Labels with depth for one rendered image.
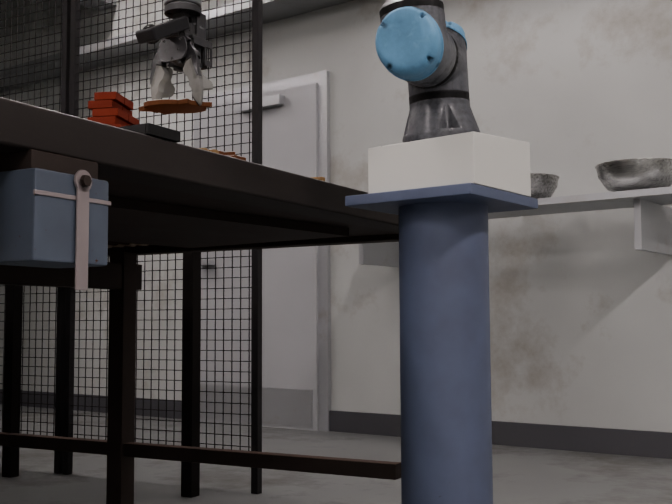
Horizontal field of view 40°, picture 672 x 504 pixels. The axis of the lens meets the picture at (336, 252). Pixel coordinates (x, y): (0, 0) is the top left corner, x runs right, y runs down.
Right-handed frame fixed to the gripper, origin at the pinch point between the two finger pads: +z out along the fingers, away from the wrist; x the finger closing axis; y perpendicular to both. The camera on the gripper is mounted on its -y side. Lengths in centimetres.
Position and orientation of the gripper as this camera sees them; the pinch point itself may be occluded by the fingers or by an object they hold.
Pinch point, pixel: (175, 105)
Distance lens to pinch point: 186.6
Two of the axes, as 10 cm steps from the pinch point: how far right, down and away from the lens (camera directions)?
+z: 0.1, 10.0, -0.8
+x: -8.5, 0.5, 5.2
